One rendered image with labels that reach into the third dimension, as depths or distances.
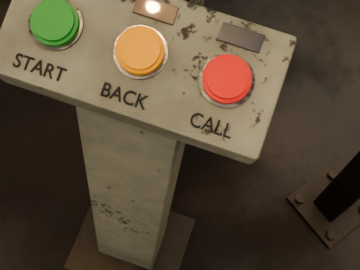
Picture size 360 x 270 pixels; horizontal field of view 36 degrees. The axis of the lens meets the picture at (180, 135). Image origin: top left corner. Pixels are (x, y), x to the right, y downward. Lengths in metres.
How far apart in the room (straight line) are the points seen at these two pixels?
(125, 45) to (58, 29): 0.06
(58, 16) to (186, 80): 0.12
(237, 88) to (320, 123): 0.74
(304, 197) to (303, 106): 0.21
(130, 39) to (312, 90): 0.79
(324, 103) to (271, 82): 0.75
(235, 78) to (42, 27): 0.16
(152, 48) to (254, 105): 0.09
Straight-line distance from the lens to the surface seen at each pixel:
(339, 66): 1.27
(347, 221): 1.10
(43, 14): 0.48
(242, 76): 0.45
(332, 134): 1.18
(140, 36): 0.46
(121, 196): 0.69
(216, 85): 0.45
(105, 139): 0.56
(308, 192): 1.10
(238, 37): 0.47
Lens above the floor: 0.99
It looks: 63 degrees down
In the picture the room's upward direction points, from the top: 12 degrees clockwise
